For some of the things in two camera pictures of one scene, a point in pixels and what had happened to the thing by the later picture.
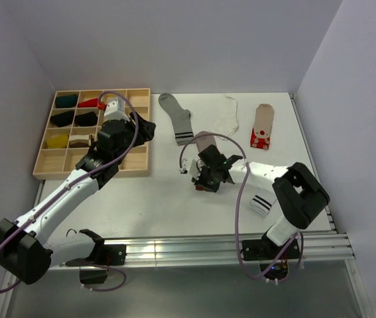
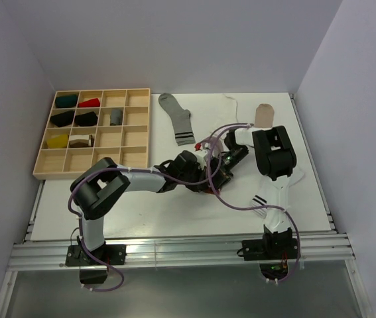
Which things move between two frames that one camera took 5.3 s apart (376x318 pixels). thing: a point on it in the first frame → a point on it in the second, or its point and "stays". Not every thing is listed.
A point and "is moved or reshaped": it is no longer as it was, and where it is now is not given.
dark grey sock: [145, 131] is moved or reshaped
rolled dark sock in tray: [62, 118] stays
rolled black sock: [86, 119] stays
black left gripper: [130, 125] → [198, 187]
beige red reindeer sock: [260, 135] stays
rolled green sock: [65, 101] stays
